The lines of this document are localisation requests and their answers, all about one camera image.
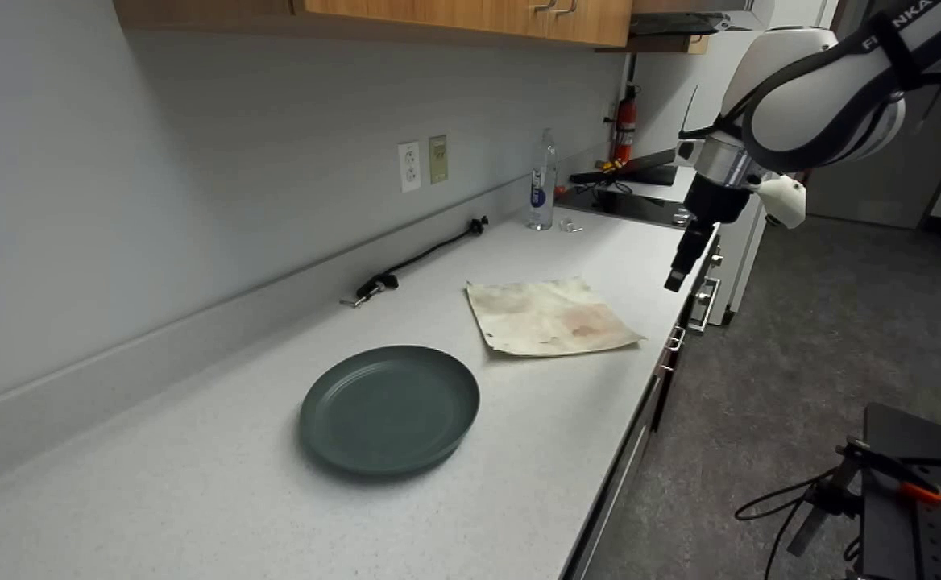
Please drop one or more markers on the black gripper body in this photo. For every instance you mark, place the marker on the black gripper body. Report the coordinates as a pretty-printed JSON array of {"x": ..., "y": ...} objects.
[{"x": 720, "y": 203}]

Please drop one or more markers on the stained beige cloth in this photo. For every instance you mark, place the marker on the stained beige cloth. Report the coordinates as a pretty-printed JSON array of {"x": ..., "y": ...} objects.
[{"x": 549, "y": 319}]

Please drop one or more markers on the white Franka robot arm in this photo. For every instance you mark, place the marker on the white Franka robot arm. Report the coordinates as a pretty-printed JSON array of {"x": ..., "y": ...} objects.
[{"x": 828, "y": 100}]

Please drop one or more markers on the black cooktop panel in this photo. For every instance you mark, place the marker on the black cooktop panel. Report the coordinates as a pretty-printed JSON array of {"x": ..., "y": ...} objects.
[{"x": 627, "y": 203}]

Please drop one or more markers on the red fire extinguisher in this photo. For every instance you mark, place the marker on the red fire extinguisher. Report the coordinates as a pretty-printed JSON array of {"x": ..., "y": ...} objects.
[{"x": 627, "y": 117}]

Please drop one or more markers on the clear plastic water bottle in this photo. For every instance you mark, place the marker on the clear plastic water bottle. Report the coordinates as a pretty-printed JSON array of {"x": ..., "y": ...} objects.
[{"x": 542, "y": 189}]

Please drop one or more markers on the grey range hood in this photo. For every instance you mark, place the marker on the grey range hood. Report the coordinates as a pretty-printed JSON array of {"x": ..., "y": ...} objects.
[{"x": 698, "y": 19}]

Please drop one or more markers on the dark green plate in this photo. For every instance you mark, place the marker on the dark green plate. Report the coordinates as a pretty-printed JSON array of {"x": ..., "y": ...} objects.
[{"x": 390, "y": 411}]

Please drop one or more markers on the black stand table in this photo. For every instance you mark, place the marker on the black stand table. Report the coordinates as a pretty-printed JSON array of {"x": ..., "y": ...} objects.
[{"x": 924, "y": 502}]

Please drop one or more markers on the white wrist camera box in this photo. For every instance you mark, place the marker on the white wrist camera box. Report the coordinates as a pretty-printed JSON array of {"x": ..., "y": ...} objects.
[{"x": 786, "y": 200}]

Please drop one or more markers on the beige wall plate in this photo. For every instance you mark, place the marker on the beige wall plate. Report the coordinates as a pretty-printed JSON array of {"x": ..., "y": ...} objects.
[{"x": 440, "y": 159}]

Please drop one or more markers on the white wall outlet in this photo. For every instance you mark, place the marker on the white wall outlet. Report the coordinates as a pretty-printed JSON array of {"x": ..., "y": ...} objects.
[{"x": 412, "y": 166}]

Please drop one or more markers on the wooden wall cabinet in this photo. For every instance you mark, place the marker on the wooden wall cabinet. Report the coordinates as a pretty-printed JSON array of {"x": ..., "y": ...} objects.
[{"x": 473, "y": 13}]

